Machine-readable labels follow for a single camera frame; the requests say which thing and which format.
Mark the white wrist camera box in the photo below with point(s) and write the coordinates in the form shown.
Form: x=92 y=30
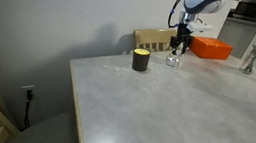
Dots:
x=201 y=26

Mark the white wall outlet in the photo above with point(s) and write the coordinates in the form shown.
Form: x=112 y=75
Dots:
x=27 y=86

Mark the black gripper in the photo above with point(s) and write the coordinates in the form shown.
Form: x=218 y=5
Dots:
x=183 y=32

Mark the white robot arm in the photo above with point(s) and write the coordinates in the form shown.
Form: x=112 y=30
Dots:
x=201 y=1

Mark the dark brown candle cup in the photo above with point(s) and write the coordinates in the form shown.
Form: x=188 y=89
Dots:
x=140 y=61

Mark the clear glass jar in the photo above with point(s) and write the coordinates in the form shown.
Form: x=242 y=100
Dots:
x=252 y=63

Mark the dark microwave oven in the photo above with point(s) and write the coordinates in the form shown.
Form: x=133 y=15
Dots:
x=252 y=10

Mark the orange cardboard box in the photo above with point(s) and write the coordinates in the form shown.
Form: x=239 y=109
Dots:
x=210 y=47

